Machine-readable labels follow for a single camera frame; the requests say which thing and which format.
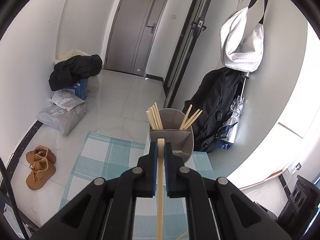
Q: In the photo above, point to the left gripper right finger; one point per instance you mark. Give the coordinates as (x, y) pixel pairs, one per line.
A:
(216, 209)

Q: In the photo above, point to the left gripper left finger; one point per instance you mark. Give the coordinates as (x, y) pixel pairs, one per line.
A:
(105, 209)

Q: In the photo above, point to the wooden chopstick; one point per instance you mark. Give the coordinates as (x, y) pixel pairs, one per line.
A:
(158, 116)
(182, 235)
(154, 116)
(185, 117)
(160, 187)
(154, 121)
(150, 120)
(190, 119)

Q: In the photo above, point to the teal plaid placemat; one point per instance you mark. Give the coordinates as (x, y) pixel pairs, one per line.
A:
(108, 157)

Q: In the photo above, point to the silver folded umbrella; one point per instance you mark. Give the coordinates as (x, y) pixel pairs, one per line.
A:
(226, 135)

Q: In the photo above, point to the tan boot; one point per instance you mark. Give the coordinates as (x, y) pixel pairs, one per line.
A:
(39, 153)
(40, 172)

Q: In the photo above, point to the white grey utensil holder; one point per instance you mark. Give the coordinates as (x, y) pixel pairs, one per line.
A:
(182, 140)

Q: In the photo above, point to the black speaker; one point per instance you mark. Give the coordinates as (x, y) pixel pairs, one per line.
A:
(300, 209)

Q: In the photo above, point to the white plastic bag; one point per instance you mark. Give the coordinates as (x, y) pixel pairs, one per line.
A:
(8, 213)

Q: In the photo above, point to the grey plastic parcel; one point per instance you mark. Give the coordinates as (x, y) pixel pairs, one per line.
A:
(60, 119)

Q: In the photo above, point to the black backpack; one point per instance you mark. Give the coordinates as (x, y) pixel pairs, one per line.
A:
(214, 98)

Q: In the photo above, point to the white plastic parcel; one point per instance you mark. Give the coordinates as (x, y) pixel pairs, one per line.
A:
(65, 99)

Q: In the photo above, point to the blue cardboard box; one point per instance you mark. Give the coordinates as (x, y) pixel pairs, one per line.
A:
(79, 89)

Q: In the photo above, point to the black jacket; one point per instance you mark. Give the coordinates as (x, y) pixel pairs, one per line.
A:
(69, 72)

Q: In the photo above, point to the white hanging bag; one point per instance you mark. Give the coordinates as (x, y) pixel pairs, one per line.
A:
(238, 51)

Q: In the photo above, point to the cream cloth bundle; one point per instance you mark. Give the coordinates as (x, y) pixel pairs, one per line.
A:
(67, 55)

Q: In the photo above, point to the black framed glass door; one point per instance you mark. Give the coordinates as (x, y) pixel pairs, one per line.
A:
(192, 28)

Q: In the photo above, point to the grey entrance door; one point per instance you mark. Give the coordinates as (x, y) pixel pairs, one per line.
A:
(132, 34)

